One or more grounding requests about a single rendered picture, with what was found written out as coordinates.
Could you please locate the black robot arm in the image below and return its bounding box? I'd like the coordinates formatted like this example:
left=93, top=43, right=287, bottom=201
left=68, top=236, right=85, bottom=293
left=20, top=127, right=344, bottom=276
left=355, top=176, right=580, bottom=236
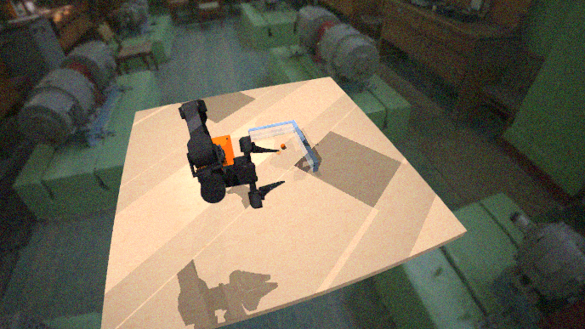
left=179, top=99, right=258, bottom=203

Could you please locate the blue-grey l-shaped top rail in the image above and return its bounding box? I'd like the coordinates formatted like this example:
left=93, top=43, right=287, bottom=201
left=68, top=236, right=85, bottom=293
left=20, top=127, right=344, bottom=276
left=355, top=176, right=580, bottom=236
left=248, top=120, right=318, bottom=172

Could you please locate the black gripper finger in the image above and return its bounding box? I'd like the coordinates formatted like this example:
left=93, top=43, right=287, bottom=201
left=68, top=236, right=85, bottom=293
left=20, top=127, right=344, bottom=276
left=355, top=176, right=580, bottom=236
left=252, top=142, right=279, bottom=153
left=258, top=181, right=285, bottom=200

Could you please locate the clear l-shaped glass wall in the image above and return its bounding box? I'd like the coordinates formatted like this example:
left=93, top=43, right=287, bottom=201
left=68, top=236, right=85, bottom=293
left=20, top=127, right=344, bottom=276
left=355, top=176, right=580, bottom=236
left=249, top=123, right=314, bottom=171

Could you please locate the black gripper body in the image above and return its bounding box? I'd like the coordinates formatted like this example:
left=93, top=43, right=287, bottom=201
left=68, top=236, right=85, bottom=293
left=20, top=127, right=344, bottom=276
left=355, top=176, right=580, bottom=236
left=222, top=135, right=263, bottom=209

